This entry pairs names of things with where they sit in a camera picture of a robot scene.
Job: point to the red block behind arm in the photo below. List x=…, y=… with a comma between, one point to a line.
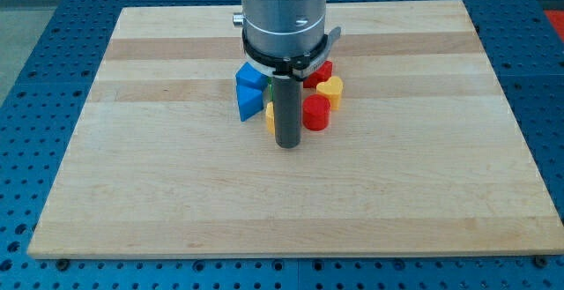
x=319, y=76

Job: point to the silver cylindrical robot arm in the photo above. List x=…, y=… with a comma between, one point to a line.
x=282, y=28

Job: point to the blue triangle block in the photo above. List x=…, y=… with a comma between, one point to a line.
x=249, y=101

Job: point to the blue cube block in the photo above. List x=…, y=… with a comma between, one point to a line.
x=248, y=76

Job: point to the yellow block behind rod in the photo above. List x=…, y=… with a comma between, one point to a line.
x=270, y=118

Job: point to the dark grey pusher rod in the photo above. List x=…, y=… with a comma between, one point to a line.
x=286, y=94

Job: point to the red cylinder block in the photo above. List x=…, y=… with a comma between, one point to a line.
x=316, y=112

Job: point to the green block behind rod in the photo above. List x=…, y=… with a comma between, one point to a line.
x=270, y=89

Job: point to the yellow heart block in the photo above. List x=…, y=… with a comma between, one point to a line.
x=332, y=89

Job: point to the light wooden board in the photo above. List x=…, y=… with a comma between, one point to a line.
x=424, y=157

